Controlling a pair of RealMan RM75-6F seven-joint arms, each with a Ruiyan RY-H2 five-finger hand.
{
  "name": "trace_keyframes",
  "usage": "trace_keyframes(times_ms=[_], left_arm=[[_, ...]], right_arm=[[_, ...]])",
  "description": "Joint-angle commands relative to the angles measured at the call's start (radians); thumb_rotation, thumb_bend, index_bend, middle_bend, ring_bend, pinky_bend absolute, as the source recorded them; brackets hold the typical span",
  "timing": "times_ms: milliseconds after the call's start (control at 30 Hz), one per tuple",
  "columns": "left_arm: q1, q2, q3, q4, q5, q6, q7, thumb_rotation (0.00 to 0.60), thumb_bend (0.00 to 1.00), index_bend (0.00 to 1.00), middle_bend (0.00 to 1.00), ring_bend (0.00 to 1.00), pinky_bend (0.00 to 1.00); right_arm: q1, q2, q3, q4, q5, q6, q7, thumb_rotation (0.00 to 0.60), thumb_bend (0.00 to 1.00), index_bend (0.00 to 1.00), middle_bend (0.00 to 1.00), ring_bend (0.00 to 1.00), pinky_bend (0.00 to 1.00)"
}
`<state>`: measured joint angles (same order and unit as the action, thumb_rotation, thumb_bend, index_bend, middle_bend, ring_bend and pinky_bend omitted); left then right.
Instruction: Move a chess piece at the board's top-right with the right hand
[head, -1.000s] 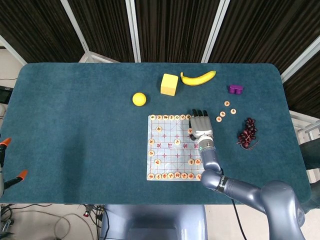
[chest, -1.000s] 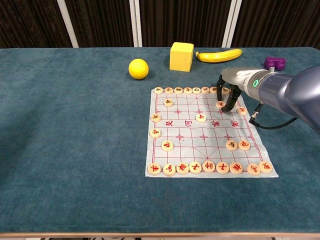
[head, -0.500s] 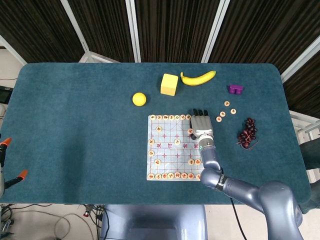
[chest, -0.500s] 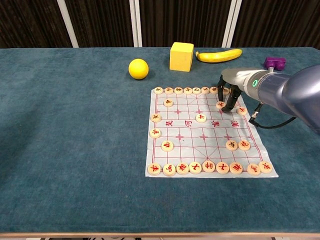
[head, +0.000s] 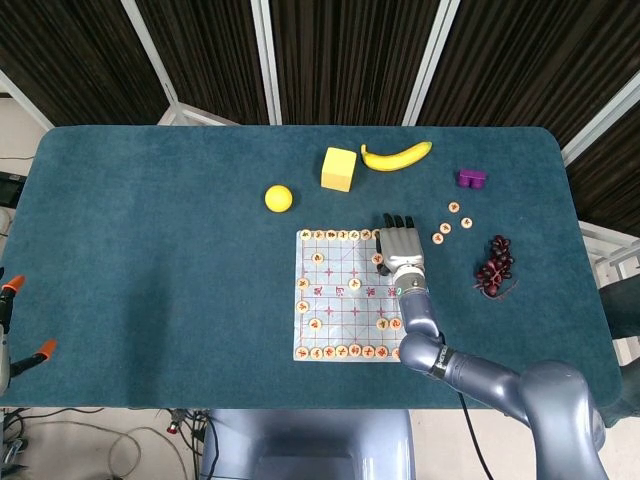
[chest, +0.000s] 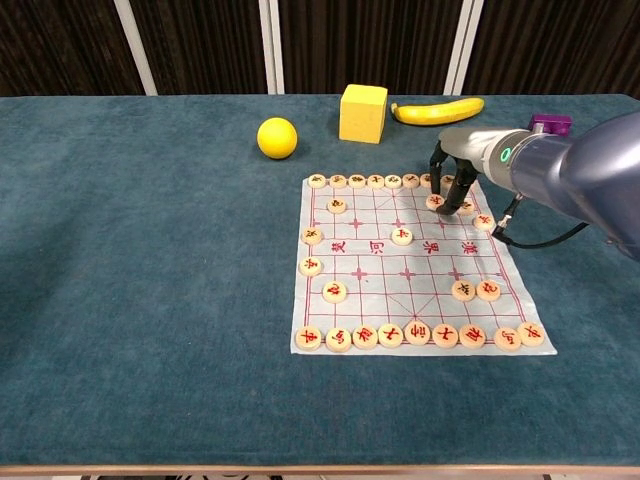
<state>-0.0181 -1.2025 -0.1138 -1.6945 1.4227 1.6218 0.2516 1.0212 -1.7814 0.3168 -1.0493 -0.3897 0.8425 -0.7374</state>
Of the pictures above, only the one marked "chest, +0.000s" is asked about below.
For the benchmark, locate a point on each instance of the purple block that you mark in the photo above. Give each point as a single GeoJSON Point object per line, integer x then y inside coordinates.
{"type": "Point", "coordinates": [550, 122]}

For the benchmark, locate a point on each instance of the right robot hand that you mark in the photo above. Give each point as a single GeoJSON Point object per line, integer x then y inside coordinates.
{"type": "Point", "coordinates": [462, 145]}

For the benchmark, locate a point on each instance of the dark partition panel white frame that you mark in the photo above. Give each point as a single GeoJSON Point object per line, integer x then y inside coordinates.
{"type": "Point", "coordinates": [560, 45]}
{"type": "Point", "coordinates": [370, 40]}
{"type": "Point", "coordinates": [200, 45]}
{"type": "Point", "coordinates": [60, 45]}

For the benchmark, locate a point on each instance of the round wooden chess piece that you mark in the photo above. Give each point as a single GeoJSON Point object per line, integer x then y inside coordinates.
{"type": "Point", "coordinates": [337, 180]}
{"type": "Point", "coordinates": [469, 206]}
{"type": "Point", "coordinates": [417, 332]}
{"type": "Point", "coordinates": [426, 180]}
{"type": "Point", "coordinates": [488, 290]}
{"type": "Point", "coordinates": [402, 236]}
{"type": "Point", "coordinates": [335, 292]}
{"type": "Point", "coordinates": [316, 180]}
{"type": "Point", "coordinates": [365, 336]}
{"type": "Point", "coordinates": [445, 335]}
{"type": "Point", "coordinates": [411, 180]}
{"type": "Point", "coordinates": [463, 290]}
{"type": "Point", "coordinates": [337, 205]}
{"type": "Point", "coordinates": [356, 180]}
{"type": "Point", "coordinates": [433, 201]}
{"type": "Point", "coordinates": [375, 181]}
{"type": "Point", "coordinates": [531, 334]}
{"type": "Point", "coordinates": [308, 338]}
{"type": "Point", "coordinates": [508, 340]}
{"type": "Point", "coordinates": [312, 235]}
{"type": "Point", "coordinates": [310, 266]}
{"type": "Point", "coordinates": [472, 336]}
{"type": "Point", "coordinates": [390, 335]}
{"type": "Point", "coordinates": [393, 180]}
{"type": "Point", "coordinates": [483, 221]}
{"type": "Point", "coordinates": [448, 178]}
{"type": "Point", "coordinates": [338, 341]}

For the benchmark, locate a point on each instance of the blue felt table cloth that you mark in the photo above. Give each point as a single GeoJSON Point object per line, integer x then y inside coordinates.
{"type": "Point", "coordinates": [150, 300]}

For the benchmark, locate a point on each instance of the Chinese chess board sheet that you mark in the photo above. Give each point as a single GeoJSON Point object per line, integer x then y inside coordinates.
{"type": "Point", "coordinates": [380, 260]}

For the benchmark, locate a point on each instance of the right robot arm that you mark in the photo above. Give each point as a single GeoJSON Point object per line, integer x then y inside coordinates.
{"type": "Point", "coordinates": [590, 165]}

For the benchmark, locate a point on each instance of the yellow banana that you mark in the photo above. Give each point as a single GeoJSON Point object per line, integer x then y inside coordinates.
{"type": "Point", "coordinates": [435, 112]}

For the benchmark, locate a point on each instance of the yellow ball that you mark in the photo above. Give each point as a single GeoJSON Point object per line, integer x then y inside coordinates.
{"type": "Point", "coordinates": [277, 138]}

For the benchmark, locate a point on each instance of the yellow cube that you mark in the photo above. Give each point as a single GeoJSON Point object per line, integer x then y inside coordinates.
{"type": "Point", "coordinates": [362, 117]}

